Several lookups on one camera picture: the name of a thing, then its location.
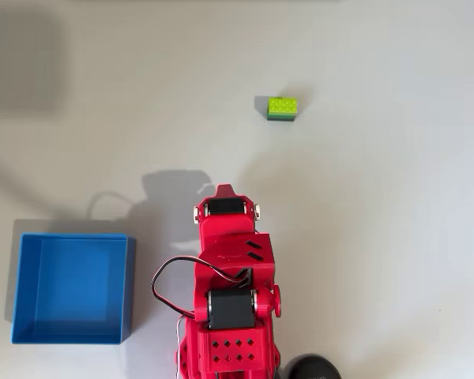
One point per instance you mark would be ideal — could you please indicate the red gripper, black motor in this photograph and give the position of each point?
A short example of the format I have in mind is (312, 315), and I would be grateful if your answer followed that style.
(223, 227)

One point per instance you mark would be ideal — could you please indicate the green lego brick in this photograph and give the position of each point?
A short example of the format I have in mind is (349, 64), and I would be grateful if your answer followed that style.
(283, 106)

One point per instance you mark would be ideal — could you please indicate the red robot arm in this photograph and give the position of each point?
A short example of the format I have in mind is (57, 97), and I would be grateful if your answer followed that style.
(237, 351)

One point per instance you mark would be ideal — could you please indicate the blue plastic box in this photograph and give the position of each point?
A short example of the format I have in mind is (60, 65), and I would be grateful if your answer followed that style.
(79, 288)

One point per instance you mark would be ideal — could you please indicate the black gooseneck camera stand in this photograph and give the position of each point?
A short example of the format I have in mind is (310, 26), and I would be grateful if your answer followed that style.
(312, 369)

